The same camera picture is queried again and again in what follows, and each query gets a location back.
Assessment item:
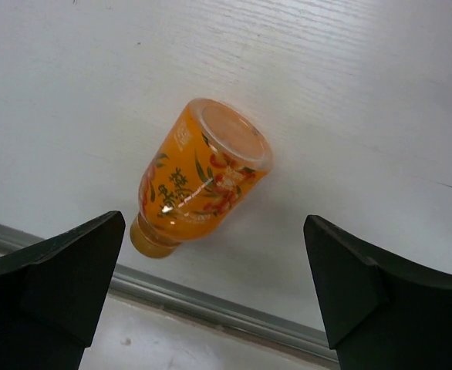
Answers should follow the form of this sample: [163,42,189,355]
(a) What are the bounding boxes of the orange juice bottle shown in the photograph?
[130,98,273,258]

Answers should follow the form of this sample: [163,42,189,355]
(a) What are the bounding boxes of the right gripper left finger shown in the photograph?
[0,211,126,369]

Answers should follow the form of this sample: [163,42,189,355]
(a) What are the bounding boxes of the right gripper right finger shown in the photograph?
[304,215,452,369]

